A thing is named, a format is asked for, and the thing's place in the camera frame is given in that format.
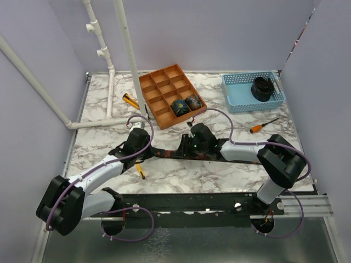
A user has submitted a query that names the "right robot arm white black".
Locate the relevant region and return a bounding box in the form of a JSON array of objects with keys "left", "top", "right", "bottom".
[{"left": 175, "top": 123, "right": 309, "bottom": 214}]

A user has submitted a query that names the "black orange floral tie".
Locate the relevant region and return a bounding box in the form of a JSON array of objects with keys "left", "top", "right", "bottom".
[{"left": 145, "top": 147, "right": 261, "bottom": 165}]

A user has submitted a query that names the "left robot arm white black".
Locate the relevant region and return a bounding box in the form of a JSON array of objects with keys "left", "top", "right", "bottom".
[{"left": 36, "top": 128, "right": 153, "bottom": 236}]

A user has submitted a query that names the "orange wooden compartment tray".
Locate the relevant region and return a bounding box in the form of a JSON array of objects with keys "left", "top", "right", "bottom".
[{"left": 139, "top": 64, "right": 207, "bottom": 130}]

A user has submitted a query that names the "rolled navy yellow tie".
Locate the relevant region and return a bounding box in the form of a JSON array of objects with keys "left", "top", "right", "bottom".
[{"left": 171, "top": 99, "right": 190, "bottom": 117}]

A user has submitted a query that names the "small green handled screwdriver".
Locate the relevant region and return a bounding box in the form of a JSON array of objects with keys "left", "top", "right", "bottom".
[{"left": 144, "top": 104, "right": 150, "bottom": 120}]

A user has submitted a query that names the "light blue plastic basket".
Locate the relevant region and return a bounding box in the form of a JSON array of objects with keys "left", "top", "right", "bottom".
[{"left": 222, "top": 71, "right": 286, "bottom": 113}]

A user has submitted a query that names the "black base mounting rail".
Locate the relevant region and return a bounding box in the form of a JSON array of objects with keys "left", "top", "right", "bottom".
[{"left": 57, "top": 191, "right": 286, "bottom": 230}]

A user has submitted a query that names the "rolled brown floral tie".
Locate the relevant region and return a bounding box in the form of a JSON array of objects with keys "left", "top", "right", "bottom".
[{"left": 185, "top": 94, "right": 202, "bottom": 111}]

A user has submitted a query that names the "aluminium extrusion rail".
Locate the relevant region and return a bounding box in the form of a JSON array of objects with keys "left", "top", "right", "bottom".
[{"left": 274, "top": 195, "right": 333, "bottom": 218}]

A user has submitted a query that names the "orange handled screwdriver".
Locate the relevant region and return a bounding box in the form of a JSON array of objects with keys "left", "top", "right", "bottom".
[{"left": 249, "top": 118, "right": 278, "bottom": 134}]

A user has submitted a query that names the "small yellow black cutter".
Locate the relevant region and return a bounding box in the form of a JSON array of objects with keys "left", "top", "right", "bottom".
[{"left": 135, "top": 164, "right": 146, "bottom": 180}]

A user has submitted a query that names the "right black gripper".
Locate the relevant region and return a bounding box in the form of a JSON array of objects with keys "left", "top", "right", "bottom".
[{"left": 174, "top": 134, "right": 208, "bottom": 158}]

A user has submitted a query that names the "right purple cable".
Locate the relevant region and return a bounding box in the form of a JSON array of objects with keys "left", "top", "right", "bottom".
[{"left": 189, "top": 108, "right": 312, "bottom": 238}]

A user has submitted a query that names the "yellow utility knife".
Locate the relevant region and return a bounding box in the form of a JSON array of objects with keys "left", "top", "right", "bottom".
[{"left": 122, "top": 93, "right": 140, "bottom": 110}]

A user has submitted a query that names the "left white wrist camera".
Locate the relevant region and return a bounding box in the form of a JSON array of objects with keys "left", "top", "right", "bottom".
[{"left": 129, "top": 121, "right": 145, "bottom": 132}]

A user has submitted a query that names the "white PVC pipe frame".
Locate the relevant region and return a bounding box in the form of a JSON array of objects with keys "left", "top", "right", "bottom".
[{"left": 0, "top": 0, "right": 149, "bottom": 130}]

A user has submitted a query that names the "rolled black tie in basket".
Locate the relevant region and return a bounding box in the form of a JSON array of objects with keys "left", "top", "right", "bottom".
[{"left": 251, "top": 77, "right": 274, "bottom": 102}]

